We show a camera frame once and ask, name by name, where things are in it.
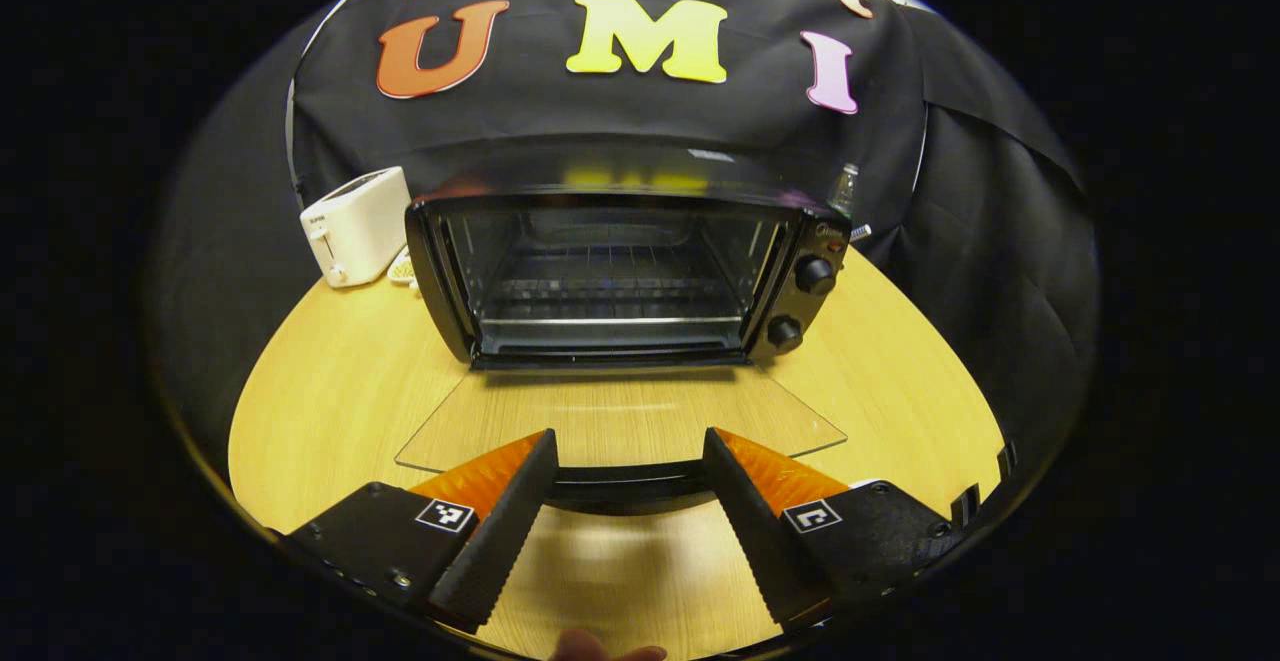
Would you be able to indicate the white divided snack dish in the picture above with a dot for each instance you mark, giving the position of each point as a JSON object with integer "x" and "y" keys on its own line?
{"x": 403, "y": 269}

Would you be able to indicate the white toaster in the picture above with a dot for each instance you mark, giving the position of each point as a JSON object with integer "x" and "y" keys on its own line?
{"x": 355, "y": 226}

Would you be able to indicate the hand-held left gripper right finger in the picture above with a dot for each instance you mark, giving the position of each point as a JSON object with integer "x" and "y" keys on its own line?
{"x": 760, "y": 531}

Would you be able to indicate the green label plastic bottle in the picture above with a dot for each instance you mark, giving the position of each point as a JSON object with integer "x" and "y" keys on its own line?
{"x": 845, "y": 191}

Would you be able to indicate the black backdrop cloth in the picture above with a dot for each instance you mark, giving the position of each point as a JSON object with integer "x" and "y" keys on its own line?
{"x": 620, "y": 111}

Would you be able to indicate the black electric oven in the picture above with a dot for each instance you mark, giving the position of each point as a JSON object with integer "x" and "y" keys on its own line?
{"x": 782, "y": 301}

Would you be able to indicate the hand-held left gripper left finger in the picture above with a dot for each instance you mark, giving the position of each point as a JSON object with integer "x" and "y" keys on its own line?
{"x": 500, "y": 541}

